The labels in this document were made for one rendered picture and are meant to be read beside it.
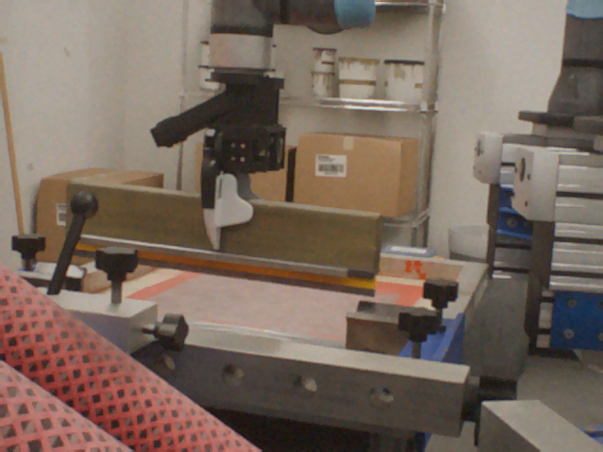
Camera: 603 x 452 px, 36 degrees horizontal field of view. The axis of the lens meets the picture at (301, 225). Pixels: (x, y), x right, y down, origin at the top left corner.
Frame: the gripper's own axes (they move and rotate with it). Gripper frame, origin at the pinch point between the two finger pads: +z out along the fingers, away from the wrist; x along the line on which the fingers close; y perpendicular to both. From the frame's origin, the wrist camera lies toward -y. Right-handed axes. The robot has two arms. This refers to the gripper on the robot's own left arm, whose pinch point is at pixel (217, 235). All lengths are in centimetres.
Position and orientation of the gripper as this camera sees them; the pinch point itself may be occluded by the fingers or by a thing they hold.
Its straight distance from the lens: 113.8
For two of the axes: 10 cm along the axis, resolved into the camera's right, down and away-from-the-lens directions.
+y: 9.6, 0.9, -2.7
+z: -0.5, 9.9, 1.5
